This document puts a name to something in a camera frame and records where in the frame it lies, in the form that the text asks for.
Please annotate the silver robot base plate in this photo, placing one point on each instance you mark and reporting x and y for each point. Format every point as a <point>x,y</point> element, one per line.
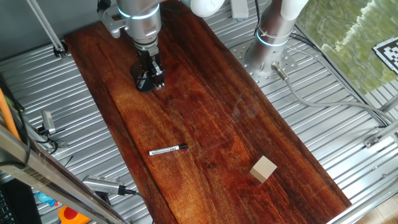
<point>261,77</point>

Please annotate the grey vented depth camera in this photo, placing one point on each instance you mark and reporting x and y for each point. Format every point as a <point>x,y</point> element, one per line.
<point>99,184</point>

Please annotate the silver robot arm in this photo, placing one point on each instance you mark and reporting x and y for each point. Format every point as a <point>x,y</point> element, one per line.
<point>143,21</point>

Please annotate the blue toy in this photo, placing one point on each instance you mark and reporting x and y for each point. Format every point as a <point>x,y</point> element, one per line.
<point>45,199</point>

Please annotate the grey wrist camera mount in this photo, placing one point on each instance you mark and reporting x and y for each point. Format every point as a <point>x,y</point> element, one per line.
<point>109,21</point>

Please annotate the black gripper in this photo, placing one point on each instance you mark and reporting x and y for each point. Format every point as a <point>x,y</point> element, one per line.
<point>147,57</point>

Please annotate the orange pole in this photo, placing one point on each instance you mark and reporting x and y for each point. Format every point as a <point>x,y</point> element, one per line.
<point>7,116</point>

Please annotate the aluminium stand pole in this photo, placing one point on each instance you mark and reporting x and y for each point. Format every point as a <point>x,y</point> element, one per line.
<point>46,28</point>

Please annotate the beige wooden block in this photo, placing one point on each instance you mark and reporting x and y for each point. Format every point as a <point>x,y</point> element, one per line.
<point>264,168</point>

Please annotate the black-capped white whiteboard marker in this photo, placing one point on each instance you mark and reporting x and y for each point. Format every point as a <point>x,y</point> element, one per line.
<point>164,150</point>

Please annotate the black mesh pen holder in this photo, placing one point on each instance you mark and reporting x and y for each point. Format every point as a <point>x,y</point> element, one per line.
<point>134,73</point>

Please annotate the black and white fiducial tag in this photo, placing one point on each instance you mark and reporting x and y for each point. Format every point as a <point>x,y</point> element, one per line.
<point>388,54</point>

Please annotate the small grey camera on stand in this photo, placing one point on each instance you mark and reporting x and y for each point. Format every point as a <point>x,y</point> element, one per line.
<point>48,121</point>

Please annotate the metal frame beam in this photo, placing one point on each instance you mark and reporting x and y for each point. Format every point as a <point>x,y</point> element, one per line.
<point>31,165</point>

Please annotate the brown wooden board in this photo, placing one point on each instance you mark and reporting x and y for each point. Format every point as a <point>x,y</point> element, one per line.
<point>202,109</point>

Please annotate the orange emergency stop box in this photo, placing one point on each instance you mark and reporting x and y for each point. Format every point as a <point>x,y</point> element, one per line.
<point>70,214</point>

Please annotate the small metal corner bracket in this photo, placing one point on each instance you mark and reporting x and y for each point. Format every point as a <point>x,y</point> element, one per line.
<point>371,142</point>

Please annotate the black crate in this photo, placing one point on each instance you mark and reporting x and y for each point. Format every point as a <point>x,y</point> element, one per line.
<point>15,202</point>

